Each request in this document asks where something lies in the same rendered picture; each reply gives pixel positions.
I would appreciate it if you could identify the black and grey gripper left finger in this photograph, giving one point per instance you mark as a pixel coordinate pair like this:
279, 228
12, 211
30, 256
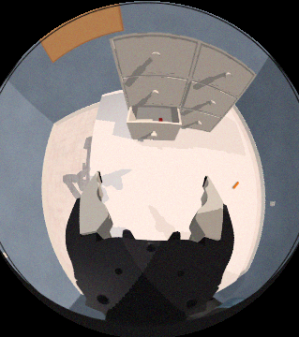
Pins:
88, 223

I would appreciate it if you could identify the beige chest of drawers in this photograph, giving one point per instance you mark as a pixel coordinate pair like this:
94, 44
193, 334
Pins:
189, 78

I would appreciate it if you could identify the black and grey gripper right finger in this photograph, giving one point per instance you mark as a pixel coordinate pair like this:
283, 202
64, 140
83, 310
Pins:
211, 226

